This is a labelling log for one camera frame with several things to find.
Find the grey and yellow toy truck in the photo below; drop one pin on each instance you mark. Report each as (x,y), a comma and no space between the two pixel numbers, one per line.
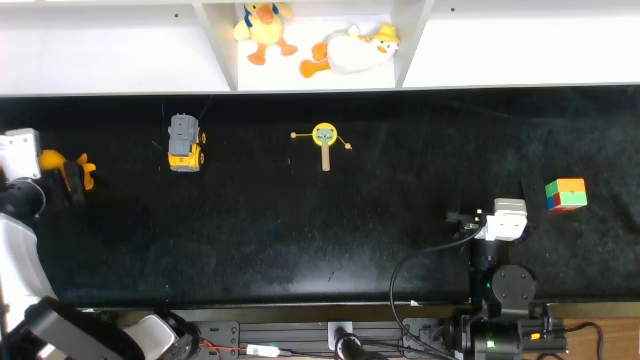
(184,145)

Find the many-coloured puzzle cube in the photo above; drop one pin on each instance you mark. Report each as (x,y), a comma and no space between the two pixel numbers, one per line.
(567,195)

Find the yellow wooden rattle drum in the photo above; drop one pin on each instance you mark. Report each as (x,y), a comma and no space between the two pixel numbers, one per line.
(325,136)

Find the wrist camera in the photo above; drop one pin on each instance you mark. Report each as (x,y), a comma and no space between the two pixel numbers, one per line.
(507,220)
(19,152)

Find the mounting rail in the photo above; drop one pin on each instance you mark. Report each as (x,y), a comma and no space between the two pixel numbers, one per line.
(300,337)

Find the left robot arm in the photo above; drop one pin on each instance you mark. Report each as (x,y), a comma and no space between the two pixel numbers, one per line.
(20,270)

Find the white plush duck yellow hat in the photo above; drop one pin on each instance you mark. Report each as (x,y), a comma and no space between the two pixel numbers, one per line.
(352,52)

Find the orange toy dinosaur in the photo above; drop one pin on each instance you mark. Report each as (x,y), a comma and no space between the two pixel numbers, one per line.
(50,160)

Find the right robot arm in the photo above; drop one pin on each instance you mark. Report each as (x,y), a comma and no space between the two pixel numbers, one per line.
(512,289)

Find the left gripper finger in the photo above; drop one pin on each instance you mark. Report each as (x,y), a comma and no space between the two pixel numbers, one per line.
(74,182)

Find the white shelf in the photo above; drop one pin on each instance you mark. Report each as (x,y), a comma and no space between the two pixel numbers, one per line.
(125,55)

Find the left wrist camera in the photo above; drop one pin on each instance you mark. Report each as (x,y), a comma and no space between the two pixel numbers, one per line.
(19,152)

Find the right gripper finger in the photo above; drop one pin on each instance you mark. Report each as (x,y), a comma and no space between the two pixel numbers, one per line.
(462,217)

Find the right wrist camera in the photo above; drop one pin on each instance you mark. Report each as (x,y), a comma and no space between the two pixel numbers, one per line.
(507,220)

